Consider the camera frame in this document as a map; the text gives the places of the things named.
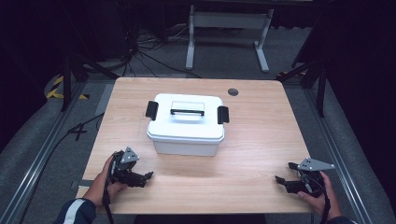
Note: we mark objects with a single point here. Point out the black box latch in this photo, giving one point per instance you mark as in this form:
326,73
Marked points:
223,114
152,110

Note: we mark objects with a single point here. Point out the white metal desk frame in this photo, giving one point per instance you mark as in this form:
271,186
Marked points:
230,20

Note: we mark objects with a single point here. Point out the yellow black hazard tape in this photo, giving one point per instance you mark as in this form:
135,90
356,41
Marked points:
53,92

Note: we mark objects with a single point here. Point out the white box lid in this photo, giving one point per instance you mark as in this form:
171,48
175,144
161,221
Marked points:
186,127

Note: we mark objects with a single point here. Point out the aluminium floor rail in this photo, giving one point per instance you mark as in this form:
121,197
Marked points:
40,155
336,149

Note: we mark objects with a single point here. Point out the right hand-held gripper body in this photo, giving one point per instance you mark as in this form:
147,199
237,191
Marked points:
311,183

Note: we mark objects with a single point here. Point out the white plastic storage box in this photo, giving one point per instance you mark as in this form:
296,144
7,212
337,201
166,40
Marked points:
186,147

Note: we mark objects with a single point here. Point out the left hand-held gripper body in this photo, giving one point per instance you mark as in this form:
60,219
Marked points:
129,155

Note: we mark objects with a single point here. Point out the grey tape strip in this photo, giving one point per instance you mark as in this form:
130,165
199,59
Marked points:
82,183

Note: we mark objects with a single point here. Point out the person's left hand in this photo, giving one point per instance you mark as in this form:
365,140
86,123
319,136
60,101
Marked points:
99,186

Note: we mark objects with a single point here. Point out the person's right hand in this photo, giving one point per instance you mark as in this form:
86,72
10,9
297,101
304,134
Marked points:
330,202

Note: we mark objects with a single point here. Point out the black metal stand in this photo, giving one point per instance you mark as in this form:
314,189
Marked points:
320,87
66,84

